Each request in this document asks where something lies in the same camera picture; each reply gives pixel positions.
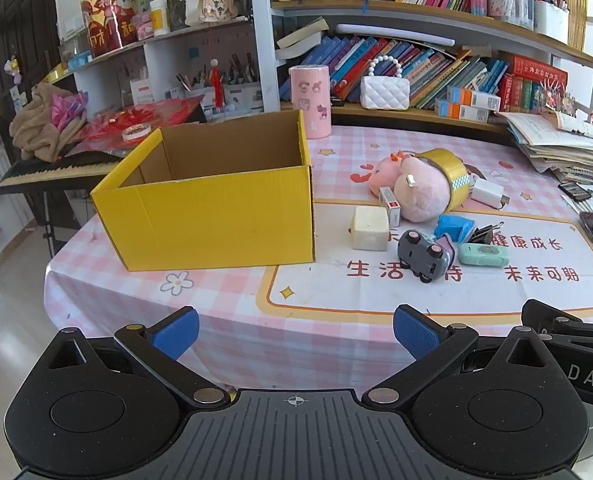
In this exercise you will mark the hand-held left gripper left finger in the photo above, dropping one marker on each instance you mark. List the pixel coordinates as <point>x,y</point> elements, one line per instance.
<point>176,334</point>

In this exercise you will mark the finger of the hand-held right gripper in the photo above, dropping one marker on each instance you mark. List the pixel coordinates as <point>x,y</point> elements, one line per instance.
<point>546,312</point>

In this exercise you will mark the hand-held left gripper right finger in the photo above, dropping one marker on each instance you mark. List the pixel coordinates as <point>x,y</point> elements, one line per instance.
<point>416,332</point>

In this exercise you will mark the grey toy car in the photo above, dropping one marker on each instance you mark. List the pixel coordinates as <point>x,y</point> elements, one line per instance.
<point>419,255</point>

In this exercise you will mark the black binder clips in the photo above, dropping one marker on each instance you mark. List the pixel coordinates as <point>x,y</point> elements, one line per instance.
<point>483,234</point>

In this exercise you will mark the blue plastic packet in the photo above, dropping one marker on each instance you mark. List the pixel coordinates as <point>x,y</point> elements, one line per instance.
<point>454,227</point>

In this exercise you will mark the yellow cardboard box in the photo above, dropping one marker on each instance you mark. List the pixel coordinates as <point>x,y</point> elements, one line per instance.
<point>201,220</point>

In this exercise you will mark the white charger adapter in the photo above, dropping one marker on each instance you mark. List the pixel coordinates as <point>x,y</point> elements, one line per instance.
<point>486,191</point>

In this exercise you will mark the mint green correction tape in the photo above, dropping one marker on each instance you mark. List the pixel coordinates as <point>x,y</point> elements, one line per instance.
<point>481,255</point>

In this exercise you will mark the cream cube eraser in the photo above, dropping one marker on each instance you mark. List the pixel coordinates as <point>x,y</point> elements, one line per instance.
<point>369,227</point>

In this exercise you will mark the black smartphone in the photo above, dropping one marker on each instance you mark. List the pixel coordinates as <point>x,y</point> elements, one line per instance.
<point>574,191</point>

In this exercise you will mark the small red white box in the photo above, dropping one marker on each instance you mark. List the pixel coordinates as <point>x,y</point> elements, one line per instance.
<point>390,205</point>

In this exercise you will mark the pink plush toy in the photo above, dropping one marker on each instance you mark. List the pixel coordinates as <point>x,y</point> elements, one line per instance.
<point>421,195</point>

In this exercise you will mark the black keyboard stand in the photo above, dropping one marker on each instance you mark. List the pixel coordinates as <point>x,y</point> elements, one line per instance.
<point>49,225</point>

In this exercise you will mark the stack of papers and booklets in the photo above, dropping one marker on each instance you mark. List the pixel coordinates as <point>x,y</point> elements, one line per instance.
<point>561,145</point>

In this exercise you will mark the yellow tape roll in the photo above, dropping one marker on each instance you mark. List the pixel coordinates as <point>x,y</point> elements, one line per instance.
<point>446,160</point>

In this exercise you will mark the black electric keyboard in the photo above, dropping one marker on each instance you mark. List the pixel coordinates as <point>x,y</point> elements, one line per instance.
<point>51,172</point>

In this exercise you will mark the clear tape roll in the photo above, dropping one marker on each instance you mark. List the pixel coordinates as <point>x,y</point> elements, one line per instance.
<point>136,132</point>

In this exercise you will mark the blue orange small carton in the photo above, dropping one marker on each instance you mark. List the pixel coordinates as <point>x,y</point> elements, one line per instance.
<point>474,97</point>
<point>461,111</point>

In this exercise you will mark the red plastic bag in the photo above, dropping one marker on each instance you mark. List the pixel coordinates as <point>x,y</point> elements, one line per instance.
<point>171,112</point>

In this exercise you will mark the thick red books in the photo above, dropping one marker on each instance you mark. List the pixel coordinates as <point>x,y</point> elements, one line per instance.
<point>531,82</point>

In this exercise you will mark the white quilted handbag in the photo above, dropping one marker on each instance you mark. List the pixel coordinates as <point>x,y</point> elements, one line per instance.
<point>384,92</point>

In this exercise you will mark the white desk calendar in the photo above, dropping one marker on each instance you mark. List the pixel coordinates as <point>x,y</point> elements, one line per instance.
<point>141,91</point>

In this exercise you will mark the pink foil wrap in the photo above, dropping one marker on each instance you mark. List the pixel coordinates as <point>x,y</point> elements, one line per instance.
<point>69,110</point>

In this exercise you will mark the brown cloth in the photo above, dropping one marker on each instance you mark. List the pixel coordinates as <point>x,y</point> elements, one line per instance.
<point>31,130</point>

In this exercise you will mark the pink cylinder container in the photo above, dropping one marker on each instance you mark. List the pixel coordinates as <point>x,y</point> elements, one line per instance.
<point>309,105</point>

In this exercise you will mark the desk pen organizer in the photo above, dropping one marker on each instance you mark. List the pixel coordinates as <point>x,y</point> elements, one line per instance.
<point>236,87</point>

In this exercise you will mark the red tassel ornament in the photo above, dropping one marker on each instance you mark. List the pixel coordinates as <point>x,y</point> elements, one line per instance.
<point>217,82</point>

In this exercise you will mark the row of colourful books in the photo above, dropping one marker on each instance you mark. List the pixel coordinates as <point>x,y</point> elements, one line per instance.
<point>426,70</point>

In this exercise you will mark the white pen holder with pens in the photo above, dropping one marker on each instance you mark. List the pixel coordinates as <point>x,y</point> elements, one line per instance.
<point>551,20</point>

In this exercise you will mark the white bookshelf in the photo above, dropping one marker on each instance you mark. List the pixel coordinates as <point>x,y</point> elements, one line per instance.
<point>265,35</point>

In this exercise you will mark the small hanging doll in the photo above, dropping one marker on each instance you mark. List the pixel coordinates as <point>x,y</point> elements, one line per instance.
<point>12,67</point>

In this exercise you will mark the stack of lying books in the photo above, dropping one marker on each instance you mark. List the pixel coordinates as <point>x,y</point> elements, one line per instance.
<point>301,40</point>

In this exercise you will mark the red gold figure decoration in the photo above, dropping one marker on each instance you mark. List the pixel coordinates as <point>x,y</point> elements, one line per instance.
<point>109,25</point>

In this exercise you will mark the white bottle yellow label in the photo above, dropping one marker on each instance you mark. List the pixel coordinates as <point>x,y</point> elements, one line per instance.
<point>159,17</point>

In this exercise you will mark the dark wooden door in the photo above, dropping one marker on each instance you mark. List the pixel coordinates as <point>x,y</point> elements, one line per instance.
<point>16,25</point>

